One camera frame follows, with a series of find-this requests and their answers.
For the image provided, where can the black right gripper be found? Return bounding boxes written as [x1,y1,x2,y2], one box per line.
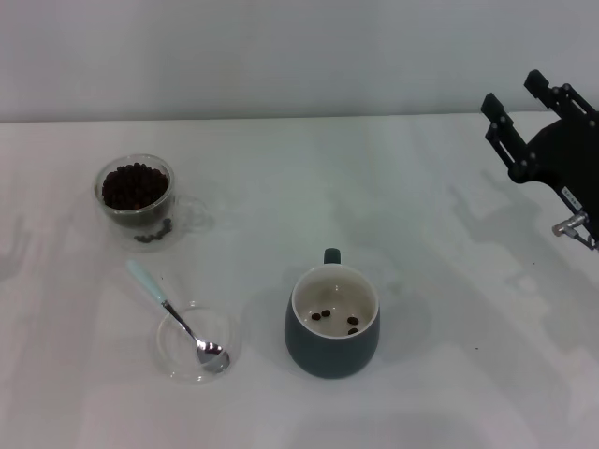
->
[480,68,599,212]

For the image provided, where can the few coffee beans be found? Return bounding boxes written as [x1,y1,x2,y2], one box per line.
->
[311,308,360,337]

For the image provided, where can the dark teal ceramic mug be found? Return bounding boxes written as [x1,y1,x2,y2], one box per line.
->
[284,247,381,380]

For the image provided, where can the blue-handled metal spoon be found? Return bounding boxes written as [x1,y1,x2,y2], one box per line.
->
[125,260,231,375]

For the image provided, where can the double-walled glass cup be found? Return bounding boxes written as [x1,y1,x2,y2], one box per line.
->
[92,154,211,253]

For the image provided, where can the coffee bean pile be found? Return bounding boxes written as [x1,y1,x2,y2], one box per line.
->
[100,162,175,244]

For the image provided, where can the clear glass saucer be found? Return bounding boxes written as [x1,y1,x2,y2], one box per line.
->
[155,301,244,385]

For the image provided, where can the right arm connector cable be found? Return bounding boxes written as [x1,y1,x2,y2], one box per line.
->
[551,210,599,252]

